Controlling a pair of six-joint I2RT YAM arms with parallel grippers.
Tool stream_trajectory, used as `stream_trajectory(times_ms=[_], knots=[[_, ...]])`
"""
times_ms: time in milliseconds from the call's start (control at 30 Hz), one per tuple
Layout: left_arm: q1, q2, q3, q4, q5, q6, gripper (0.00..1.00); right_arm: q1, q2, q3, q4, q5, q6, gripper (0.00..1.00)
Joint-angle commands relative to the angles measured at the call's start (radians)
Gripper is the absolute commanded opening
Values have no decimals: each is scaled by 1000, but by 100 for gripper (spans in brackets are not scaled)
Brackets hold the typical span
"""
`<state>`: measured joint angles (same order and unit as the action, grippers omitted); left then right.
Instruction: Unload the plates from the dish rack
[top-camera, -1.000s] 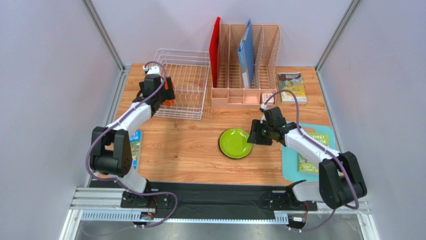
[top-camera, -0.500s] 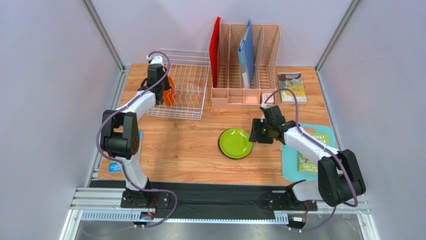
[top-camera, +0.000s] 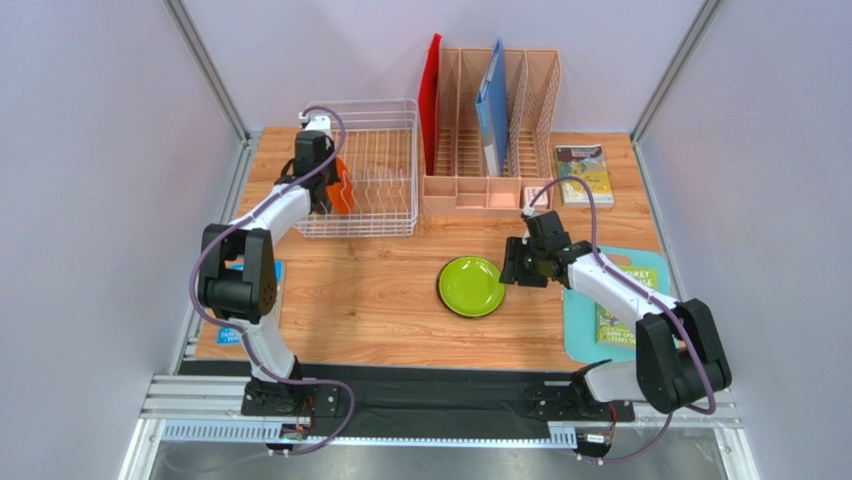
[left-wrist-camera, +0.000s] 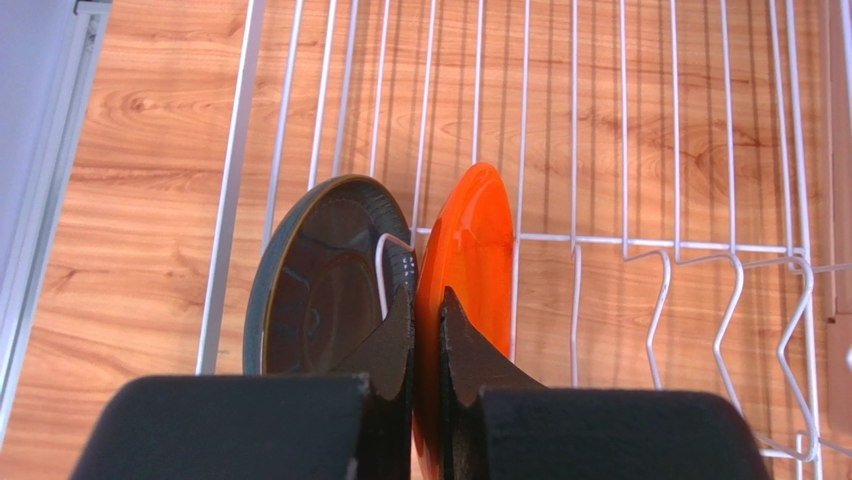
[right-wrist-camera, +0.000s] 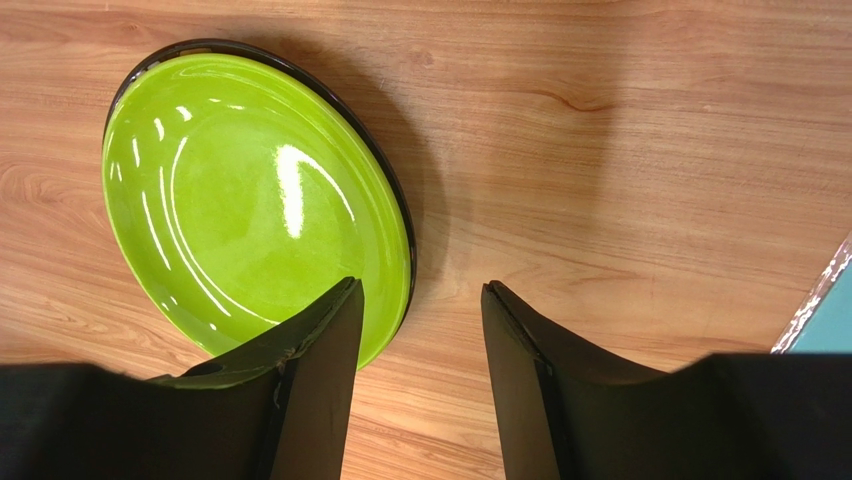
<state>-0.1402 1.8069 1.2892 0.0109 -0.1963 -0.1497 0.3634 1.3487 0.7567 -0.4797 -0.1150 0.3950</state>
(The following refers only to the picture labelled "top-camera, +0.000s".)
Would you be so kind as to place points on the illustrated book back right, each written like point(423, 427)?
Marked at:
point(588, 163)

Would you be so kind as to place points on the white wire dish rack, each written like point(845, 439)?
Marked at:
point(381, 153)

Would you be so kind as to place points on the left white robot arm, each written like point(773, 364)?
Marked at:
point(234, 282)

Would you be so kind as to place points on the pink desk file organizer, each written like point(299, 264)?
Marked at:
point(460, 186)

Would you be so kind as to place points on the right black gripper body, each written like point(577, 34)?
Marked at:
point(513, 262)

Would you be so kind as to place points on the blue folder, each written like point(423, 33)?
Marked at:
point(492, 112)

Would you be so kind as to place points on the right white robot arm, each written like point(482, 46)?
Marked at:
point(679, 359)

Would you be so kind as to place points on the teal cutting board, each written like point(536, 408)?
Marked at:
point(579, 312)

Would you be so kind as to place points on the white power adapter cube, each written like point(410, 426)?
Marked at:
point(535, 197)

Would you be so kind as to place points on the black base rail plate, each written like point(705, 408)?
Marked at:
point(435, 403)

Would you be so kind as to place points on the orange plate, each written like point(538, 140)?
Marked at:
point(341, 192)

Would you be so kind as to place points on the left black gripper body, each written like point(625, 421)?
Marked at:
point(329, 174)

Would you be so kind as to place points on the red floral plate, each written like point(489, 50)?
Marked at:
point(440, 293)

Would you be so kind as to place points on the red folder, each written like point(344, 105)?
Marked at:
point(428, 102)

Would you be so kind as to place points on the blue storey treehouse book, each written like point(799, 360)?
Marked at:
point(228, 337)

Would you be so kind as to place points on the green storey treehouse book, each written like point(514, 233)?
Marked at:
point(609, 330)

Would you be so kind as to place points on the green plate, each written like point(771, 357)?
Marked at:
point(471, 286)

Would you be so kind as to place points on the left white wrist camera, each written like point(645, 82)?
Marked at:
point(316, 122)

